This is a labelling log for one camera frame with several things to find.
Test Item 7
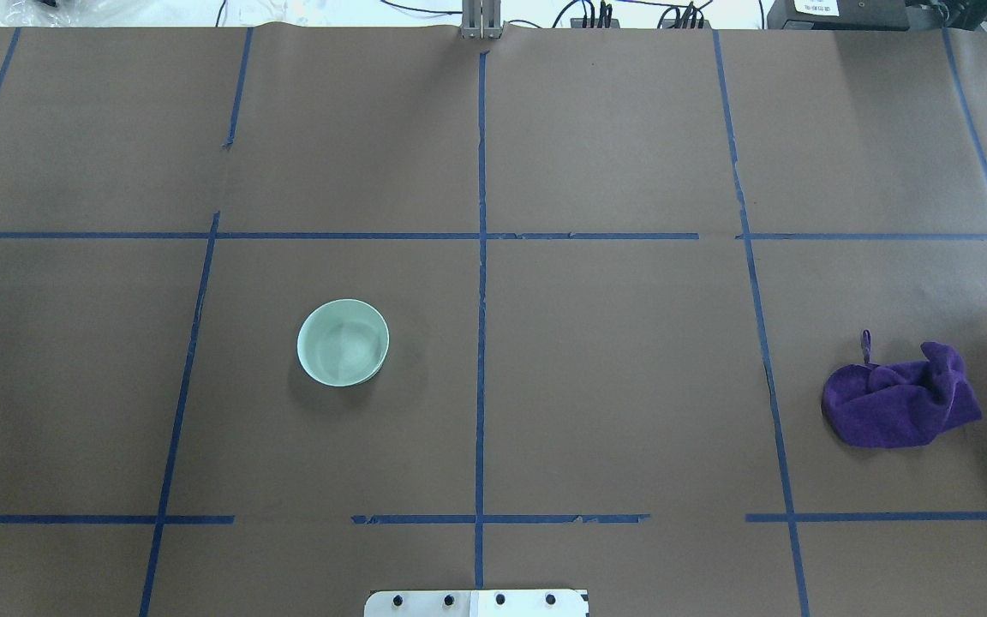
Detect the black box device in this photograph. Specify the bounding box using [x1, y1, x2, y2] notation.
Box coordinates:
[765, 1, 910, 32]

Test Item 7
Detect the mint green bowl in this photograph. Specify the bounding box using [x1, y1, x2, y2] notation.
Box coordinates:
[296, 298, 391, 387]

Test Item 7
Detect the purple cloth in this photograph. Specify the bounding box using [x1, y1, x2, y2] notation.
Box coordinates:
[820, 331, 983, 449]

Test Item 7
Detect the aluminium frame post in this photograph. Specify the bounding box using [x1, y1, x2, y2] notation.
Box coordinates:
[461, 0, 505, 40]

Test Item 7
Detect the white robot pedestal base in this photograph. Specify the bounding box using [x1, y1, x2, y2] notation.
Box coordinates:
[363, 589, 590, 616]

